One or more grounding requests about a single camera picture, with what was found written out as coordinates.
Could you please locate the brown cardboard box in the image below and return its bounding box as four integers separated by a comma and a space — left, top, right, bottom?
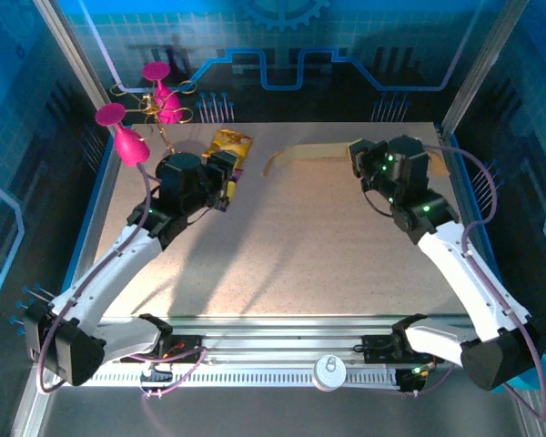
261, 138, 451, 179

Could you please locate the yellow purple snack bag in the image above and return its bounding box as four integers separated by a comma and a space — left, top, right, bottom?
202, 128, 255, 201

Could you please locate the large pink wine glass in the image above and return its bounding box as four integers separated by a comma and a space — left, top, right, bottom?
94, 102, 152, 168

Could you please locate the small pink wine glass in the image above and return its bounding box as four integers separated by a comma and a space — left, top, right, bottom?
141, 61, 183, 125

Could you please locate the silver tin can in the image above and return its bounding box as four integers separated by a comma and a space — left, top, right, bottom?
312, 354, 347, 391

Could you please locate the blue goblet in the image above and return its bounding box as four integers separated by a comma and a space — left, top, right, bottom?
490, 352, 546, 395

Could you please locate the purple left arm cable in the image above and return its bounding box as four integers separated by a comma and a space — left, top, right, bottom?
35, 163, 208, 401

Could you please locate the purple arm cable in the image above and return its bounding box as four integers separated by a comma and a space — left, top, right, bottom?
35, 163, 208, 401
399, 143, 546, 422

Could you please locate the gold wire glass rack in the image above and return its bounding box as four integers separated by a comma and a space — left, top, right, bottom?
108, 79, 197, 156

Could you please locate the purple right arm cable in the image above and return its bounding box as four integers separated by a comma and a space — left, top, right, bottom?
399, 143, 546, 422

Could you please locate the aluminium frame post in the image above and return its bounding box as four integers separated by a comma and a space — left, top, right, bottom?
31, 0, 113, 108
440, 0, 531, 133

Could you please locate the aluminium rail frame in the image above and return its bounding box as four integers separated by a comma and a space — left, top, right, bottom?
95, 313, 479, 370

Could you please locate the white slotted cable duct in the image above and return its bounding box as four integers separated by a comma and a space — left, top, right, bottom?
54, 366, 401, 389

